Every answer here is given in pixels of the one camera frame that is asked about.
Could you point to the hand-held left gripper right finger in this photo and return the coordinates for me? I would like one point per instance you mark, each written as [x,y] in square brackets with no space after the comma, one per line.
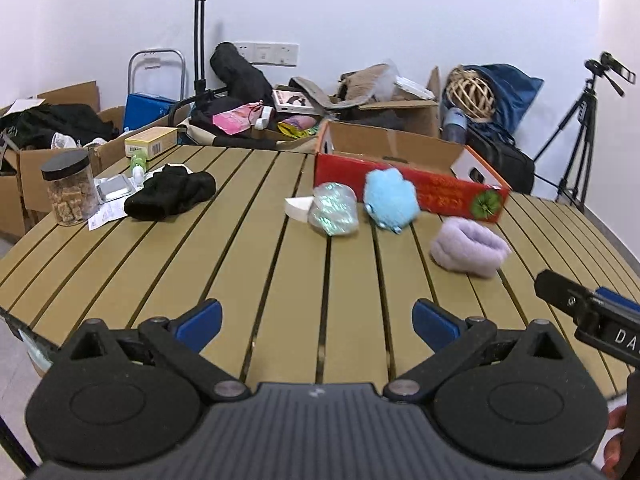
[435,325]

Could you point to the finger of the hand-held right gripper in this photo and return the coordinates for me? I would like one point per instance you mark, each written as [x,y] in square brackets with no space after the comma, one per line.
[562,292]
[620,302]

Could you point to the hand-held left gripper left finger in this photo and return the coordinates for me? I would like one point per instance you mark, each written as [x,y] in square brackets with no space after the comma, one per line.
[200,325]

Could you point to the lavender knit cuff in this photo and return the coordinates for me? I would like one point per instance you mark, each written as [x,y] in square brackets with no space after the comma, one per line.
[467,247]

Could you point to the light blue plush paw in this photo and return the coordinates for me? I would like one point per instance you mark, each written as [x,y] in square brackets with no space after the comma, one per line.
[390,200]

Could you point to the white wedge sponge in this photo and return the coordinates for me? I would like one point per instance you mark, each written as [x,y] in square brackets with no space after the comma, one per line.
[297,208]

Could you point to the iridescent plastic wrap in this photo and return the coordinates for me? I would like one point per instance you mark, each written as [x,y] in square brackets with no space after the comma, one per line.
[332,210]

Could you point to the person's right hand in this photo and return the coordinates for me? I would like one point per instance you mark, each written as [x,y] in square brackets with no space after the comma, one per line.
[616,417]

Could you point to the tan slatted folding table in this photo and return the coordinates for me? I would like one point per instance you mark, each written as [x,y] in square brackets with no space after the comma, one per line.
[250,260]

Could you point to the black cloth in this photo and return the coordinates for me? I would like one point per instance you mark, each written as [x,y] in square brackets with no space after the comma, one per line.
[170,192]

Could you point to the red cardboard box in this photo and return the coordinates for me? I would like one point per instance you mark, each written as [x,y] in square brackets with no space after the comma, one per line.
[440,187]

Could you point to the white paper receipt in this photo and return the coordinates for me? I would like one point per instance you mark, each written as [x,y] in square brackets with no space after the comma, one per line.
[107,216]

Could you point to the black suitcase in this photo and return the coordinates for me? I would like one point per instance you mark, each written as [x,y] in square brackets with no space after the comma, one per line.
[505,157]

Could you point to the silver blister pack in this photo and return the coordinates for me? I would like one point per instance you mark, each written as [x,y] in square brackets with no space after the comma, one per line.
[115,189]

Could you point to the small green bottle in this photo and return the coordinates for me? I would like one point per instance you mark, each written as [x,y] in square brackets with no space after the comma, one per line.
[138,165]

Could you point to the clear snack jar black lid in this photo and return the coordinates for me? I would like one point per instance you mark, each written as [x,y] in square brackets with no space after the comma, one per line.
[70,195]

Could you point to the beige small box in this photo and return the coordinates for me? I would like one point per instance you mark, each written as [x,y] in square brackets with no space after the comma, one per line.
[150,142]

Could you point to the blue water bottle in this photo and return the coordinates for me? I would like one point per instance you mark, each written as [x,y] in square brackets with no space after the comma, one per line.
[454,125]

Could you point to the blue fabric bag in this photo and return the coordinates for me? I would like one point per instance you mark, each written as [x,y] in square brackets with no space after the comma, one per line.
[515,92]

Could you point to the pink packet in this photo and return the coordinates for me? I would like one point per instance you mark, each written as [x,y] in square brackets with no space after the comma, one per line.
[235,119]

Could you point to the rattan ball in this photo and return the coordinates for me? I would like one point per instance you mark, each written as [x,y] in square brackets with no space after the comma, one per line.
[470,97]

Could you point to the brown open cardboard box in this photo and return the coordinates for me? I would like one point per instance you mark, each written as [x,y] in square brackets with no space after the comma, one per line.
[400,110]

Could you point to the large brown cardboard box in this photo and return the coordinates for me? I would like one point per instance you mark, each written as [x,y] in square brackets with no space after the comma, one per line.
[30,185]

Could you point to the yellow green snack packet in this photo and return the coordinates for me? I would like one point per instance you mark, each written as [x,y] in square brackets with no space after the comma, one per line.
[297,126]

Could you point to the picture printed box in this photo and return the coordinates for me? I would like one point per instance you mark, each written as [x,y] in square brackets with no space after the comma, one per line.
[295,100]

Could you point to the black clothing pile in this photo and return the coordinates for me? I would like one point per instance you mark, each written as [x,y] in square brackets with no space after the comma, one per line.
[55,120]

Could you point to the black rolled bag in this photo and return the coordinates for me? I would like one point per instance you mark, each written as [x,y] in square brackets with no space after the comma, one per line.
[240,72]

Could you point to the black tripod with camera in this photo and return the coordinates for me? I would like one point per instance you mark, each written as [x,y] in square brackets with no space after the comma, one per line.
[580,130]

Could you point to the white wall socket strip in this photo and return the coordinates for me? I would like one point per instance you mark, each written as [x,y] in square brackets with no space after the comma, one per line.
[267,53]

